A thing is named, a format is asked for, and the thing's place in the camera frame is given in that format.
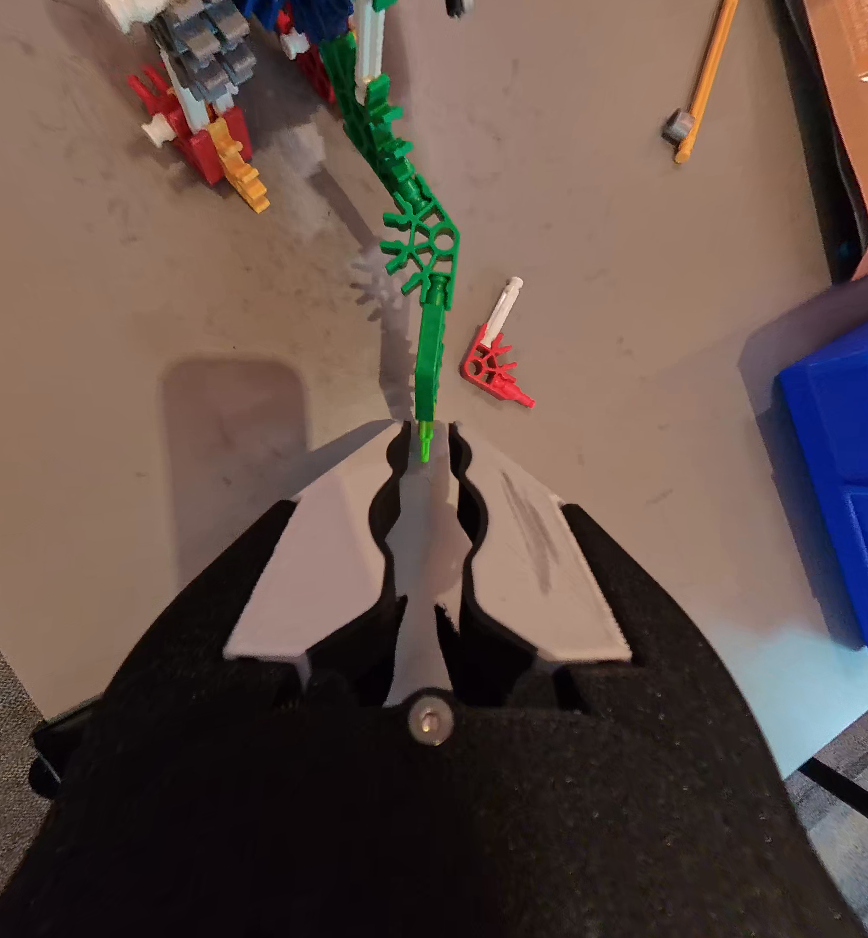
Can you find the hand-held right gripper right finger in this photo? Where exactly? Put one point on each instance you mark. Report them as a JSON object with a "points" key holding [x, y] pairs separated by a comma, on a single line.
{"points": [[544, 579]]}

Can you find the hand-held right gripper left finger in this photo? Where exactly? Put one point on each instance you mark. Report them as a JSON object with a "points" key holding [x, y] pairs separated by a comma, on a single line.
{"points": [[316, 564]]}

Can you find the red corner connector assembly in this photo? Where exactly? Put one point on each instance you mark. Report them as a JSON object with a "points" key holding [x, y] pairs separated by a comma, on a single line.
{"points": [[489, 367]]}

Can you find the colourful construction toy model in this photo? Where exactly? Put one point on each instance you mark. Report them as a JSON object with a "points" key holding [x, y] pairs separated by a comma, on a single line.
{"points": [[428, 352]]}

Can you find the black chair part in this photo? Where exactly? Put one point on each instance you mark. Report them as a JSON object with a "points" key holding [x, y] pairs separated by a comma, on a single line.
{"points": [[61, 740]]}

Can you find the blue storage bin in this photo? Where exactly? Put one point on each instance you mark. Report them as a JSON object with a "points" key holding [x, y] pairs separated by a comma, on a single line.
{"points": [[851, 477]]}

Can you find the black table leg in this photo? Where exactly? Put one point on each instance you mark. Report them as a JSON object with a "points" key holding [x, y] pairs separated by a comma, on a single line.
{"points": [[851, 799]]}

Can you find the small grey connector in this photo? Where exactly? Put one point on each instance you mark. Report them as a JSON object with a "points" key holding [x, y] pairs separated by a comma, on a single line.
{"points": [[680, 126]]}

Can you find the long orange rod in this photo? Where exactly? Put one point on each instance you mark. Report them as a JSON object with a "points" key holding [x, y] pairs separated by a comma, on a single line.
{"points": [[705, 81]]}

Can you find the printed toy packaging bag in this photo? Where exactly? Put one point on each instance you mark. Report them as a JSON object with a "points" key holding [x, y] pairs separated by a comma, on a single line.
{"points": [[859, 110]]}

